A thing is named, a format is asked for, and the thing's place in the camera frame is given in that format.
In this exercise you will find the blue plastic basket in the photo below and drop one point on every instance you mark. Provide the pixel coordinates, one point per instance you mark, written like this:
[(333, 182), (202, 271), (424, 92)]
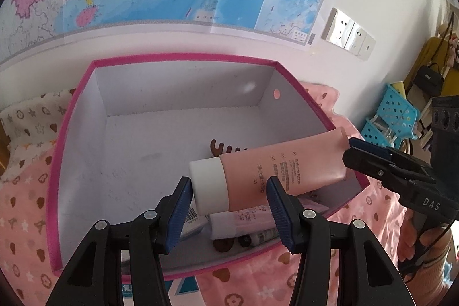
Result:
[(398, 109), (374, 134)]

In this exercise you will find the blue white paper item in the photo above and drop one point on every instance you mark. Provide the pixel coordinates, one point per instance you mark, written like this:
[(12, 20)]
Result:
[(186, 290)]

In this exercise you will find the white wall socket panel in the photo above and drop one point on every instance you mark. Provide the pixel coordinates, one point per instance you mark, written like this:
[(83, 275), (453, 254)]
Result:
[(346, 30)]

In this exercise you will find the black handbag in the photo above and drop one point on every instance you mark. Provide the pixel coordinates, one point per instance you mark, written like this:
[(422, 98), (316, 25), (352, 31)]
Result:
[(428, 76)]

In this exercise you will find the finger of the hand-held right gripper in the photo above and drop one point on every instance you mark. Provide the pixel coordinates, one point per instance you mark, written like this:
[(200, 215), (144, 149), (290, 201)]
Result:
[(373, 166), (369, 145)]

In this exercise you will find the pink tube with white cap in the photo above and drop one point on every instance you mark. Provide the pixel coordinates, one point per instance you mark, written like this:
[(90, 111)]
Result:
[(287, 166)]

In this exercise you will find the person's right forearm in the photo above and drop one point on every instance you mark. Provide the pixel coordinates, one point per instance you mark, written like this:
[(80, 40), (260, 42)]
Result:
[(434, 279)]

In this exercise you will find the white medicine box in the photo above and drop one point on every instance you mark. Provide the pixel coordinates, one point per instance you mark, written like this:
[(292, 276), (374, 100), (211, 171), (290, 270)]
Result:
[(193, 220)]

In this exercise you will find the brown oval item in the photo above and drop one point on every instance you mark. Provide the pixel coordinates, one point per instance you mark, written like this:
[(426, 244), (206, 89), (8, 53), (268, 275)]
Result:
[(224, 244)]

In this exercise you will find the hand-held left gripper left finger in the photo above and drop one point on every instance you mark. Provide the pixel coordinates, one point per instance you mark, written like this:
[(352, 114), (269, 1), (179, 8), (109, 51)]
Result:
[(181, 212)]

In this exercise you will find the person's right hand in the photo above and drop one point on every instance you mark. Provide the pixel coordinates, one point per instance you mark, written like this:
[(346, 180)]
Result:
[(408, 238)]

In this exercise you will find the pink printed blanket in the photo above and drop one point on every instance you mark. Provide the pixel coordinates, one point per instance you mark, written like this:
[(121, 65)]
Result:
[(28, 220)]

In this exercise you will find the pink storage box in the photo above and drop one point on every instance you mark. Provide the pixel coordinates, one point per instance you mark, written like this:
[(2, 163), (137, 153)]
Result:
[(143, 148)]

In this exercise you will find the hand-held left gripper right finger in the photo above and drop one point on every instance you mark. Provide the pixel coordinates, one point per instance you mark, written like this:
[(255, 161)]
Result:
[(278, 212)]

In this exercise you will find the cream printed pillow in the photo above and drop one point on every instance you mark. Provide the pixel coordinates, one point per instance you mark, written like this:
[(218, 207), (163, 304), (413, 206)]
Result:
[(32, 119)]

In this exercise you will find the white tube with pink label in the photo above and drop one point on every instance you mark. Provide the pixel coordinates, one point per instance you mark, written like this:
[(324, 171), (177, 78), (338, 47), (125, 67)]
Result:
[(244, 221)]

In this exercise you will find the white tube with black print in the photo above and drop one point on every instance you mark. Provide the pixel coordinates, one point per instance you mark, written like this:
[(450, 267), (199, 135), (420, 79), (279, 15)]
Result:
[(265, 237)]

